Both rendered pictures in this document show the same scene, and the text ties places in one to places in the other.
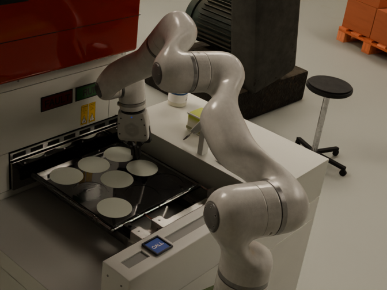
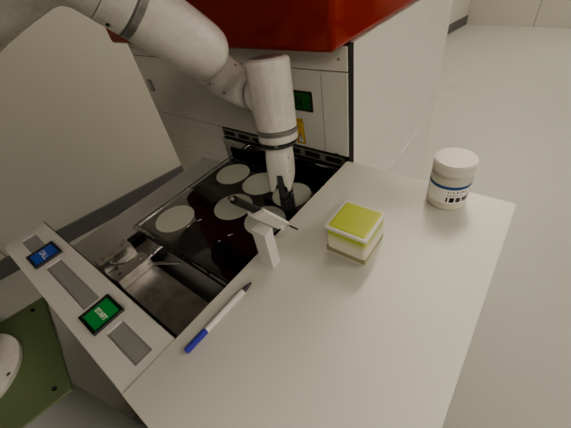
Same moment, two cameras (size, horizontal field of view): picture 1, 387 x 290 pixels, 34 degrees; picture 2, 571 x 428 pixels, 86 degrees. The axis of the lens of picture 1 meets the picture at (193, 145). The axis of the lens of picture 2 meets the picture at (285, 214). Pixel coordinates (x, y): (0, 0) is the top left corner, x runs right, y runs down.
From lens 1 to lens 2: 194 cm
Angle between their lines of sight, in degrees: 76
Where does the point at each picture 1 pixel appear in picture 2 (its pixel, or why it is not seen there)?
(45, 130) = (249, 123)
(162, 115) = (379, 193)
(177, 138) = (308, 223)
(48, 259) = (145, 211)
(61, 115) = not seen: hidden behind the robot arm
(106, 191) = (206, 205)
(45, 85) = not seen: hidden behind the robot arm
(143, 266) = (18, 250)
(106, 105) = (319, 132)
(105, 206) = (177, 211)
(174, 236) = (59, 268)
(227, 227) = not seen: outside the picture
